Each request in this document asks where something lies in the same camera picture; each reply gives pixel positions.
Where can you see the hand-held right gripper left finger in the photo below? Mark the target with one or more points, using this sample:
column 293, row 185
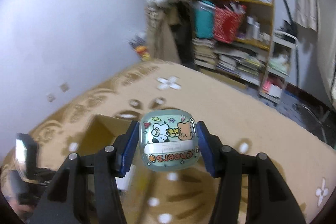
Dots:
column 130, row 150

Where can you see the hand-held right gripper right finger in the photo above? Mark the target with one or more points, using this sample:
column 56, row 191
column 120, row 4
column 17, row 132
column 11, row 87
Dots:
column 206, row 150

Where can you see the cardboard box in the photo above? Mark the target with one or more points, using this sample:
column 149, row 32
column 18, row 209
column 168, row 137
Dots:
column 105, row 132

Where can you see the white power adapter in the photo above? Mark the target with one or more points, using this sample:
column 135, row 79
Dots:
column 123, row 182

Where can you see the green cartoon print case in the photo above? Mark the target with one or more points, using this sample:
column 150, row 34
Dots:
column 168, row 140

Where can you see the pink bottles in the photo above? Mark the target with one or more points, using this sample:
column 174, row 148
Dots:
column 267, row 86

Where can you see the pile of magazines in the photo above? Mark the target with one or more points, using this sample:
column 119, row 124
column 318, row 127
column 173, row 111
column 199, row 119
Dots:
column 241, row 66

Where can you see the white bottles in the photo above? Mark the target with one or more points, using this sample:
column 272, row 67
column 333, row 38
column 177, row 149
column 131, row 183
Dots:
column 276, row 90

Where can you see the stack of old books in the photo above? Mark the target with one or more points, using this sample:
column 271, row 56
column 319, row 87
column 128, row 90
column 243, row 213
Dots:
column 204, row 53

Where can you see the yellow red plush toy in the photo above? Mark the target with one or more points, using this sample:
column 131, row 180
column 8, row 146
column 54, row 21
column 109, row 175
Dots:
column 143, row 54

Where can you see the pale green packets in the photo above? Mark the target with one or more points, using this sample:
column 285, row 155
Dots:
column 278, row 67

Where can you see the grey white plush toy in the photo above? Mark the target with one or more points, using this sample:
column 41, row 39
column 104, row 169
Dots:
column 137, row 40

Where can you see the black hanging garment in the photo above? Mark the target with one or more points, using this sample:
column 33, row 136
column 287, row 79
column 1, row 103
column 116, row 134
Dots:
column 183, row 40

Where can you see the black metal stand legs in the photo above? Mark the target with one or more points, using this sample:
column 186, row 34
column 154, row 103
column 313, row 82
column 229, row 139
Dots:
column 315, row 119

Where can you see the beige hanging trousers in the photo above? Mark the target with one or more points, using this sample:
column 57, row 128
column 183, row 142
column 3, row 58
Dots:
column 157, row 37

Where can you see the white brown soft toy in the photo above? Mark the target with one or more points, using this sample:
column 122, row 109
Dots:
column 281, row 59

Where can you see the white metal cart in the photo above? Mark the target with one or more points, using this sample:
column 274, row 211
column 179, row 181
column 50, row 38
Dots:
column 291, row 56

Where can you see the red patterned bag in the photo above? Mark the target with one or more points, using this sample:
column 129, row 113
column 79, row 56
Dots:
column 227, row 24

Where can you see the teal bag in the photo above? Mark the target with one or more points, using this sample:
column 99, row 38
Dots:
column 204, row 22

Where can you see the white cosmetic bottle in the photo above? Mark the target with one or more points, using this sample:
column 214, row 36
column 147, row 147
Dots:
column 256, row 31

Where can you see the wooden shelf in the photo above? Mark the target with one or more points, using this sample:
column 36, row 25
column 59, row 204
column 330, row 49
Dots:
column 269, row 22

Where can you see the dark bag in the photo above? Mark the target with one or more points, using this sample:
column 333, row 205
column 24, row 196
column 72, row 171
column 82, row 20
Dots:
column 290, row 28

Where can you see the white folded mattress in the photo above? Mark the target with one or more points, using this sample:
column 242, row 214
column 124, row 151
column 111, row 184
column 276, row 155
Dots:
column 328, row 50

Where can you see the white wall socket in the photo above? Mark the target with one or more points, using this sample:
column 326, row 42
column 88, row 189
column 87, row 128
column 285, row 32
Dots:
column 64, row 87
column 51, row 98

